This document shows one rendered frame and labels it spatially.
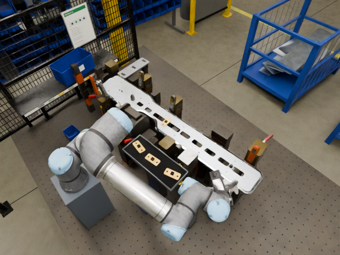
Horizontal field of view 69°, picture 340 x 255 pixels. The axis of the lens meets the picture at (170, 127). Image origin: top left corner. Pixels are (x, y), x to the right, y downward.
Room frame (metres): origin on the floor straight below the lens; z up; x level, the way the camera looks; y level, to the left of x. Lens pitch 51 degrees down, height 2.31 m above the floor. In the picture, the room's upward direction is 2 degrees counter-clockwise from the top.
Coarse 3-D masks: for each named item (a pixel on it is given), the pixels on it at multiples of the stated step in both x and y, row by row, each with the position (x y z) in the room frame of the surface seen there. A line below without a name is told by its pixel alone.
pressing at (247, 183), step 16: (112, 80) 1.55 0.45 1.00; (112, 96) 1.37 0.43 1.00; (128, 96) 1.36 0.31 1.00; (144, 96) 1.35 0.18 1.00; (144, 112) 1.19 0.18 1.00; (160, 112) 1.18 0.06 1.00; (160, 128) 1.04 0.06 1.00; (192, 128) 1.03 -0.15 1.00; (176, 144) 0.90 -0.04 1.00; (192, 144) 0.90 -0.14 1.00; (208, 144) 0.89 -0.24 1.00; (208, 160) 0.77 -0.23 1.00; (240, 160) 0.76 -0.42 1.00; (224, 176) 0.66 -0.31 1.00; (240, 176) 0.66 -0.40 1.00; (256, 176) 0.65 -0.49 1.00
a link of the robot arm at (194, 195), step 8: (184, 184) 0.39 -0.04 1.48; (192, 184) 0.39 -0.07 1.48; (200, 184) 0.40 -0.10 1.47; (184, 192) 0.37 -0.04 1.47; (192, 192) 0.36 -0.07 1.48; (200, 192) 0.36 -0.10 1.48; (208, 192) 0.36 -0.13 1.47; (184, 200) 0.33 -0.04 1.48; (192, 200) 0.33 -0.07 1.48; (200, 200) 0.34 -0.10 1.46; (192, 208) 0.31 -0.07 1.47
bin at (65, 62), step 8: (80, 48) 1.78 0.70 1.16; (64, 56) 1.68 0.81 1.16; (72, 56) 1.73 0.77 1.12; (80, 56) 1.79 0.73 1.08; (88, 56) 1.67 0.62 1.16; (56, 64) 1.61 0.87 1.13; (64, 64) 1.66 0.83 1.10; (80, 64) 1.60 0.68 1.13; (88, 64) 1.65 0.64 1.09; (56, 72) 1.51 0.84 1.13; (64, 72) 1.48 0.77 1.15; (72, 72) 1.53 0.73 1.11; (64, 80) 1.47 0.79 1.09; (72, 80) 1.51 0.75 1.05
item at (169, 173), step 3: (168, 168) 0.64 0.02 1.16; (165, 171) 0.62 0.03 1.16; (168, 171) 0.62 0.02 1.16; (171, 171) 0.62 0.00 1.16; (174, 171) 0.62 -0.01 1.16; (165, 174) 0.60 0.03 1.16; (168, 174) 0.60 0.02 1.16; (171, 174) 0.60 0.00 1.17; (174, 174) 0.60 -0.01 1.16; (177, 174) 0.60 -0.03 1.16; (180, 174) 0.60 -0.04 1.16; (174, 177) 0.58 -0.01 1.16; (177, 177) 0.58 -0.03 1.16
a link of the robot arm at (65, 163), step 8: (56, 152) 0.65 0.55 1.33; (64, 152) 0.65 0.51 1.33; (72, 152) 0.66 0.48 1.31; (48, 160) 0.62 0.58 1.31; (56, 160) 0.61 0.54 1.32; (64, 160) 0.61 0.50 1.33; (72, 160) 0.62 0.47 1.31; (80, 160) 0.64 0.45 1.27; (56, 168) 0.57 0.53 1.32; (64, 168) 0.58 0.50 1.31; (72, 168) 0.60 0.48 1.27; (64, 176) 0.57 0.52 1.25; (72, 176) 0.58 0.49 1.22
